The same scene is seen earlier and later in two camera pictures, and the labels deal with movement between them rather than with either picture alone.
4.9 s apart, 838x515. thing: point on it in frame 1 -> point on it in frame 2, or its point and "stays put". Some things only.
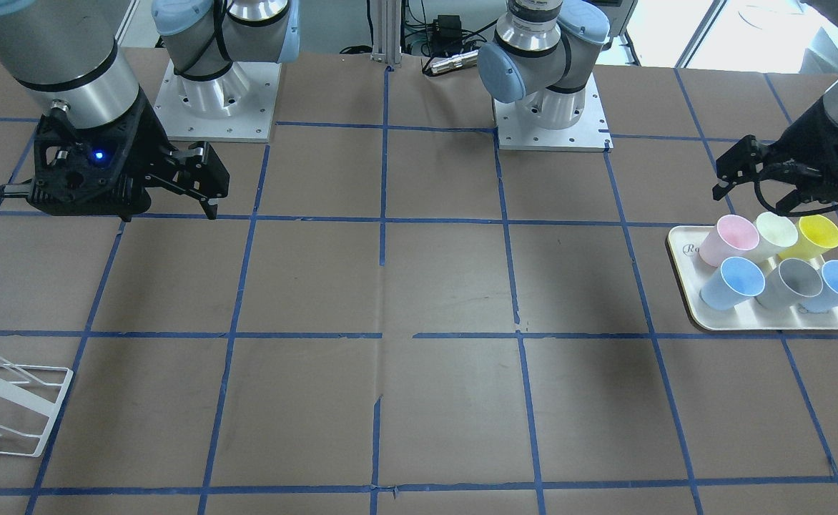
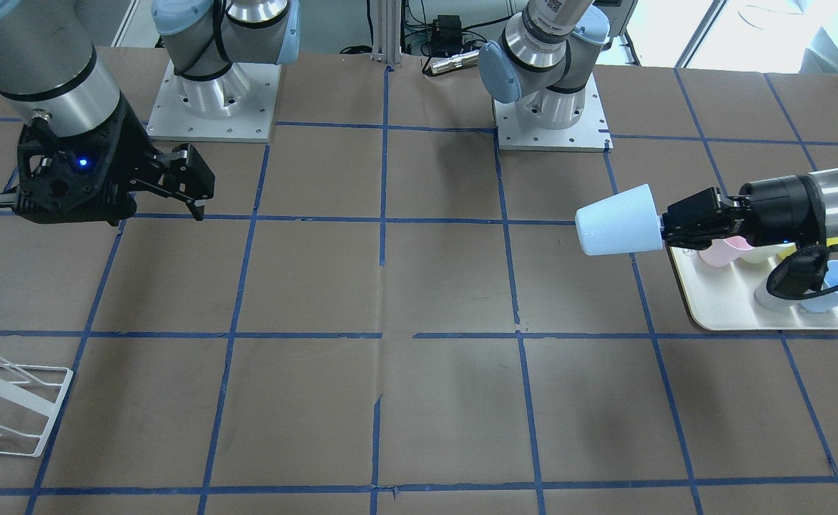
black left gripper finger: x=773 y=172 -> x=701 y=237
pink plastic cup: x=731 y=236 stays put
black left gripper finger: x=742 y=162 -> x=699 y=209
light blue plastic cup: x=737 y=279 -> x=625 y=222
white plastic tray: x=685 y=244 stays put
